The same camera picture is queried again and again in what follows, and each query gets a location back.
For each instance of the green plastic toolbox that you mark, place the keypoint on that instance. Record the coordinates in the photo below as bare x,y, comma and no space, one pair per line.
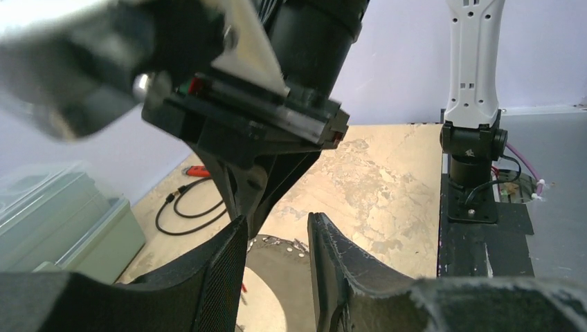
63,217

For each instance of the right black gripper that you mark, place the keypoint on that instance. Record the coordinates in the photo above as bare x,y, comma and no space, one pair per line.
230,123

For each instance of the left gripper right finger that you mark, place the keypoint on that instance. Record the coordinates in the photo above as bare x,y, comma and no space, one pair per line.
354,291

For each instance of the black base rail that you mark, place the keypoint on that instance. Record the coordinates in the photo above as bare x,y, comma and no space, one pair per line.
480,236

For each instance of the metal keyring with keys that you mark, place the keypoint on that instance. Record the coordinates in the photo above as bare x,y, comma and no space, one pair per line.
295,246

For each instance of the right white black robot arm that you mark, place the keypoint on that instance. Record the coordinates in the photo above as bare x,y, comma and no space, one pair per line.
311,40

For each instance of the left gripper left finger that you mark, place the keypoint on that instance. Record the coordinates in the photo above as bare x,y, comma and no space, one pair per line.
198,291

